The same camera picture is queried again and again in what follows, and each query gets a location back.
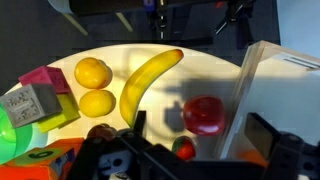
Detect black equipment rack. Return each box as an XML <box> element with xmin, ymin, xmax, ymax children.
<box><xmin>69</xmin><ymin>0</ymin><xmax>278</xmax><ymax>48</ymax></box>

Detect toy strawberry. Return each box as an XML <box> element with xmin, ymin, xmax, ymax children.
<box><xmin>171</xmin><ymin>135</ymin><xmax>197</xmax><ymax>161</ymax></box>

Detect orange soft number cube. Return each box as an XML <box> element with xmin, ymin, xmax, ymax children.
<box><xmin>0</xmin><ymin>137</ymin><xmax>85</xmax><ymax>180</ymax></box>

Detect yellow-green foam cube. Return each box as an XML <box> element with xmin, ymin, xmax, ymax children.
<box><xmin>36</xmin><ymin>93</ymin><xmax>82</xmax><ymax>134</ymax></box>

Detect red toy apple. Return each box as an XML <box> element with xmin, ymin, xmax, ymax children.
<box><xmin>182</xmin><ymin>95</ymin><xmax>227</xmax><ymax>137</ymax></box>

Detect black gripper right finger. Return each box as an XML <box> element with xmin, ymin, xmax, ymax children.
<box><xmin>244</xmin><ymin>112</ymin><xmax>283</xmax><ymax>161</ymax></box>

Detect green plastic bowl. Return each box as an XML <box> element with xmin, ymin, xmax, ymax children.
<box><xmin>0</xmin><ymin>105</ymin><xmax>34</xmax><ymax>165</ymax></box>

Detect toy lemon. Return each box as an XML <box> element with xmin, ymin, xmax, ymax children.
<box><xmin>78</xmin><ymin>89</ymin><xmax>116</xmax><ymax>118</ymax></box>

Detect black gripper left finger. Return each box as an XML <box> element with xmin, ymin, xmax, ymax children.
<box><xmin>133</xmin><ymin>110</ymin><xmax>148</xmax><ymax>136</ymax></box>

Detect dark purple toy plum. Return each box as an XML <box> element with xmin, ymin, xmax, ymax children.
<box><xmin>87</xmin><ymin>123</ymin><xmax>118</xmax><ymax>141</ymax></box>

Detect round yellow toy fruit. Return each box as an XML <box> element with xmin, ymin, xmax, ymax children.
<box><xmin>73</xmin><ymin>57</ymin><xmax>113</xmax><ymax>90</ymax></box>

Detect pink foam cube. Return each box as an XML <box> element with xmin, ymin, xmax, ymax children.
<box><xmin>18</xmin><ymin>65</ymin><xmax>72</xmax><ymax>95</ymax></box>

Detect toy banana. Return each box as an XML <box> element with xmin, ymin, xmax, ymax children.
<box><xmin>119</xmin><ymin>48</ymin><xmax>185</xmax><ymax>128</ymax></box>

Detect grey patterned cube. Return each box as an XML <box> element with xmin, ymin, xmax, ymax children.
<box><xmin>0</xmin><ymin>83</ymin><xmax>64</xmax><ymax>129</ymax></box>

